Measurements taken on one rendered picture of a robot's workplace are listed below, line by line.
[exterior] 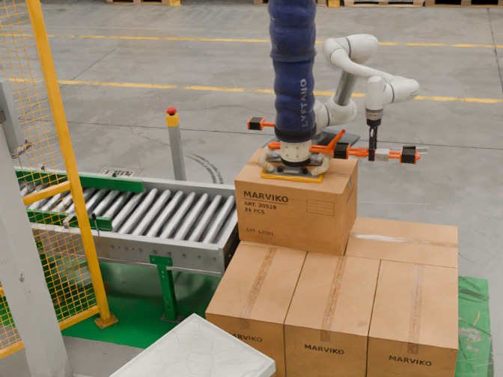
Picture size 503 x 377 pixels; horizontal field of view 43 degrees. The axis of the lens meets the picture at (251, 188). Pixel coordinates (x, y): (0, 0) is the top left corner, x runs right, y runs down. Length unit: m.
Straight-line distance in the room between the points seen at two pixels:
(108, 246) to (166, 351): 1.58
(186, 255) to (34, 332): 0.91
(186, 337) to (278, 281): 1.07
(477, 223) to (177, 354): 3.06
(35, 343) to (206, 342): 1.26
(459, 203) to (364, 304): 2.08
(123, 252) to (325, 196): 1.25
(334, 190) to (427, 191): 1.99
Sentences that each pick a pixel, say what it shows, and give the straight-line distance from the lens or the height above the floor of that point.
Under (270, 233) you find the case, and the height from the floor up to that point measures 0.63.
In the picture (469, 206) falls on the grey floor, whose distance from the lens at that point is 5.08.
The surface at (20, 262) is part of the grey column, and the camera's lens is 3.08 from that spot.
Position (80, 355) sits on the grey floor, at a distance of 3.93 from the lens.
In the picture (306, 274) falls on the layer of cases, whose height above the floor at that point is 0.54.
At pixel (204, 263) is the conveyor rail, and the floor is 0.48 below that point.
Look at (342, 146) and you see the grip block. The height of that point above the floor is 1.09.
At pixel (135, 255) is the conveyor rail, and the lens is 3.76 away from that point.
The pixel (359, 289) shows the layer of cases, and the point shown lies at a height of 0.54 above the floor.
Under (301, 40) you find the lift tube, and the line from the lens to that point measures 3.12.
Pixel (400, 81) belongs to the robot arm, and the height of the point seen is 1.45.
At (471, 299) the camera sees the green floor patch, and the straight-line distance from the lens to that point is 4.17.
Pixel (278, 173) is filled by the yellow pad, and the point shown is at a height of 0.97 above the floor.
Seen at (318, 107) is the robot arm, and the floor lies 1.02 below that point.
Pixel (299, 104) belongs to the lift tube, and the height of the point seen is 1.37.
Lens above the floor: 2.63
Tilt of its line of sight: 30 degrees down
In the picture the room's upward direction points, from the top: 4 degrees counter-clockwise
